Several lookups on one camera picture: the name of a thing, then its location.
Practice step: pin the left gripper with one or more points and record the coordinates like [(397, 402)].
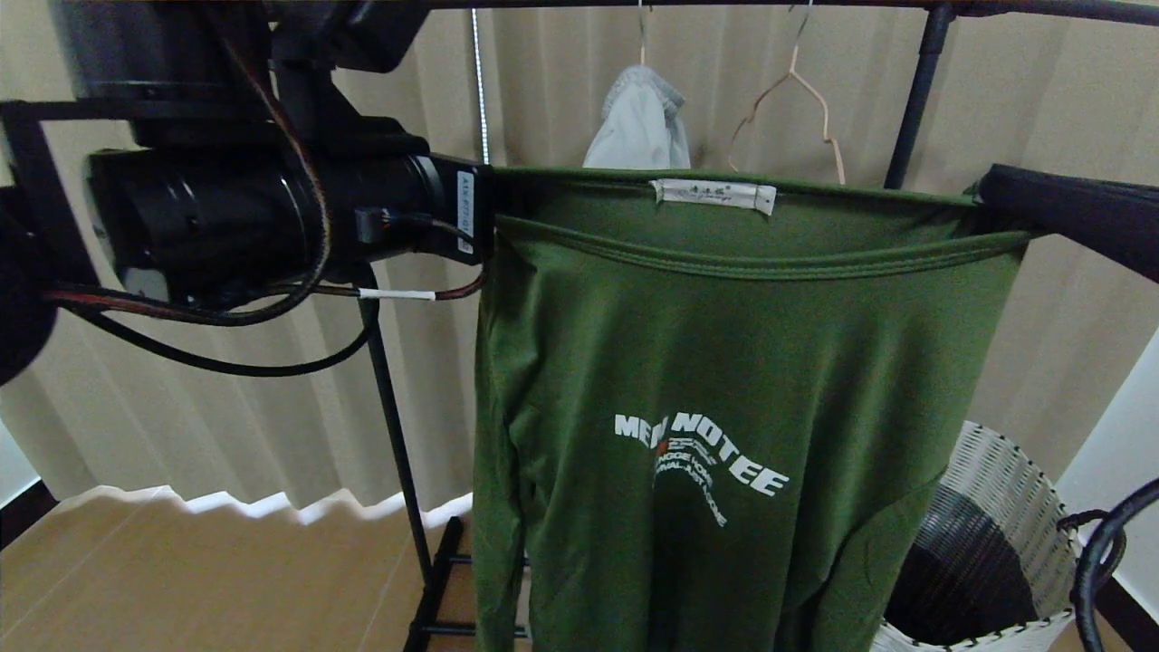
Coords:
[(226, 217)]

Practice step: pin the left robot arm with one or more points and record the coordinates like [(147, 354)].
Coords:
[(154, 45)]

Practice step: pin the pink clothes hanger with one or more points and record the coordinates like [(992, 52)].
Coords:
[(642, 45), (794, 63)]

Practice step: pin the black clothes rack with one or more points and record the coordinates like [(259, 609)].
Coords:
[(919, 91)]

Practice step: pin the pale grey shorts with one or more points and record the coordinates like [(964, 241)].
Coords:
[(638, 127)]

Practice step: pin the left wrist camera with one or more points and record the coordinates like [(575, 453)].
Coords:
[(362, 27)]

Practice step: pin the white laundry basket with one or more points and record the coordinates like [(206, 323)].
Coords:
[(1005, 480)]

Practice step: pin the dark green garment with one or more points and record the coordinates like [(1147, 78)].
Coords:
[(724, 344)]

